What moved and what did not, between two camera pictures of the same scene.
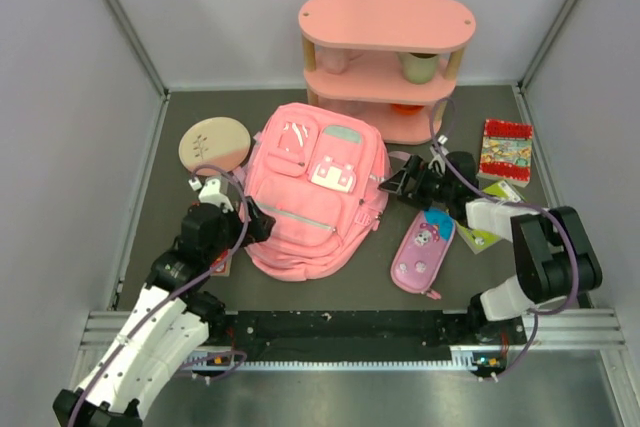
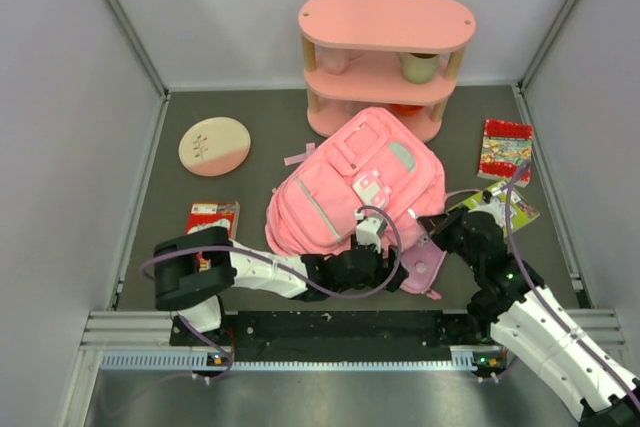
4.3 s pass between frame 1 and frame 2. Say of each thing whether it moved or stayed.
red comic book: stayed
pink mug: stayed
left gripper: moved
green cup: stayed
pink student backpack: moved
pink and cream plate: stayed
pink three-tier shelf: stayed
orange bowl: stayed
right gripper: moved
